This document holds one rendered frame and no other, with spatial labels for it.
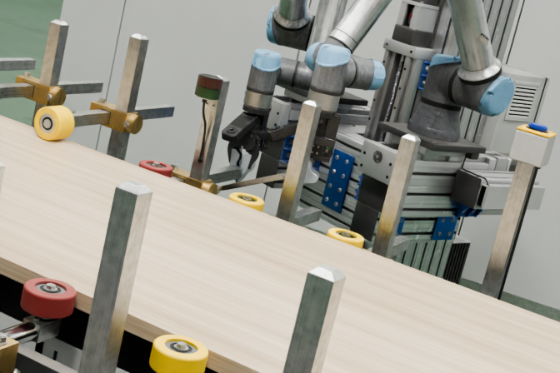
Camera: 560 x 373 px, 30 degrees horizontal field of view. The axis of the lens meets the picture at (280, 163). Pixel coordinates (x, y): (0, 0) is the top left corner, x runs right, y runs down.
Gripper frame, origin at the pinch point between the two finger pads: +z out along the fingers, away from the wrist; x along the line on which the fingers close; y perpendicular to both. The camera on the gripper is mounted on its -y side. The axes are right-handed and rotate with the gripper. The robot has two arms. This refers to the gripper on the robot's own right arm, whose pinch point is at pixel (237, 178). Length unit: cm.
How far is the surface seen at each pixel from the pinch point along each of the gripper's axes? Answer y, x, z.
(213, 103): -29.6, -4.7, -24.2
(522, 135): -31, -78, -38
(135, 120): -29.0, 16.5, -13.7
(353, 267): -60, -60, -8
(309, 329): -138, -84, -26
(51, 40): -29, 46, -27
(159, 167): -43.2, -1.9, -8.7
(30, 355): -132, -41, -3
